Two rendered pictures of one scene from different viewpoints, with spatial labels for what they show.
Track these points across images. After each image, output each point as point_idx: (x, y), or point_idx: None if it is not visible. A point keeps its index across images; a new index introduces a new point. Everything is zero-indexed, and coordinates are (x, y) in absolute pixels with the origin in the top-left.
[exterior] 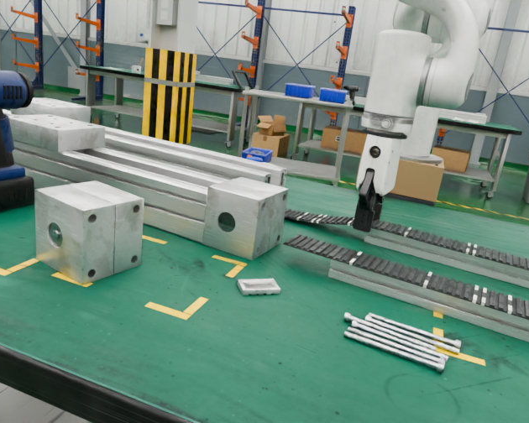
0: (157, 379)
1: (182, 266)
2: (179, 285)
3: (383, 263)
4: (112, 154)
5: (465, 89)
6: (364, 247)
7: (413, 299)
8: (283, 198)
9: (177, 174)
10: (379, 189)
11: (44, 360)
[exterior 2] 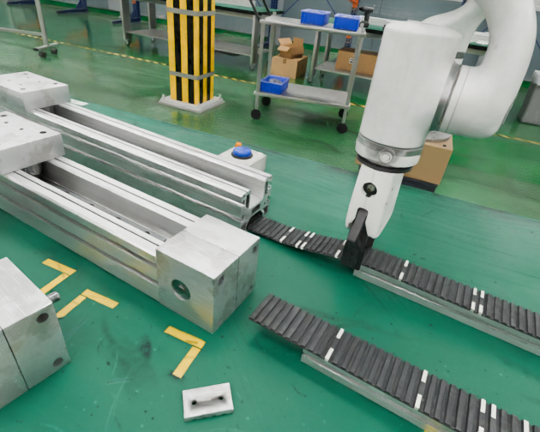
0: None
1: (123, 357)
2: (107, 407)
3: (367, 357)
4: (68, 170)
5: (502, 118)
6: (351, 286)
7: (400, 411)
8: (254, 249)
9: (135, 205)
10: (372, 232)
11: None
